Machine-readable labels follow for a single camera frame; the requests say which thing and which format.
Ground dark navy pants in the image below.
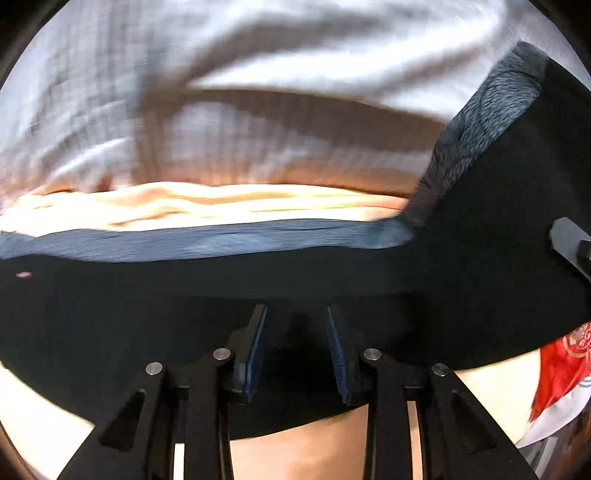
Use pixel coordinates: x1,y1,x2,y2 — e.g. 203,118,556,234
1,43,590,421

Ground red cloth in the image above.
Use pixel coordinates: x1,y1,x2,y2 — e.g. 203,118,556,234
530,322,590,422

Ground peach bed blanket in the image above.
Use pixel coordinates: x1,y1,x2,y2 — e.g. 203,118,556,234
1,182,540,479

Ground grey checkered quilt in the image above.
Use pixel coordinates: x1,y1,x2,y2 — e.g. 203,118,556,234
1,1,590,204

